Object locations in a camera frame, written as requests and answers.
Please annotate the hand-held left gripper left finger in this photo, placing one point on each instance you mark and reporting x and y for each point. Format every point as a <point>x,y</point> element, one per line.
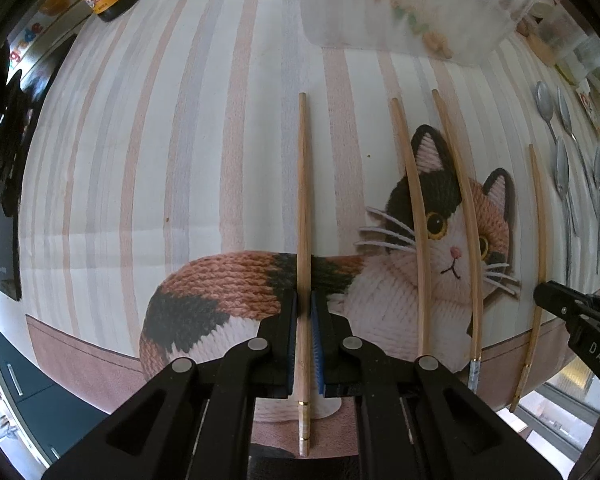
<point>290,350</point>

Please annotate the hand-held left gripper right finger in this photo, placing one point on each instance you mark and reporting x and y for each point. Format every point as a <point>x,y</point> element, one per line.
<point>320,350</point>

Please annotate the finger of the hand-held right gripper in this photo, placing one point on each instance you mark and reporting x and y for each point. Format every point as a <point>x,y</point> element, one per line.
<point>560,300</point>

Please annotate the wooden chopstick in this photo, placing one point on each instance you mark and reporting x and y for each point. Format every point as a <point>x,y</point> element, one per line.
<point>540,220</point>
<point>416,200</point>
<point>305,210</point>
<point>467,210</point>

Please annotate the metal spoon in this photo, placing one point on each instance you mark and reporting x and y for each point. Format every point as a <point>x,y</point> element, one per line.
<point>564,110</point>
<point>598,165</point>
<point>561,167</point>
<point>544,102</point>

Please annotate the clear plastic organizer tray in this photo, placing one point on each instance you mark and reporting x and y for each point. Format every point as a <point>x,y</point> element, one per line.
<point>360,20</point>

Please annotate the glass window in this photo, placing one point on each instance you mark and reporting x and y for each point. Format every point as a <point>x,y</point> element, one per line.
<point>555,400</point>

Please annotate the small colourful box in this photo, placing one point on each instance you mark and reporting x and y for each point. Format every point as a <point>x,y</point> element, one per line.
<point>588,106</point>

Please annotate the striped cat-print tablecloth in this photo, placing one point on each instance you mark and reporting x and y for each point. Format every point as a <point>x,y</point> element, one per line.
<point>180,160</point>

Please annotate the dark teal cabinet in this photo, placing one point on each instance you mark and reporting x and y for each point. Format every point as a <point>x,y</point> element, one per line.
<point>35,390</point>

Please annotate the black induction cooktop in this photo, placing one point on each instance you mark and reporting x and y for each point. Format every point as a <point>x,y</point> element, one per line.
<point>0,240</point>

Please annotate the colourful cartoon wall sticker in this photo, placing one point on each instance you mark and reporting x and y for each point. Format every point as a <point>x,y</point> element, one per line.
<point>27,42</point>

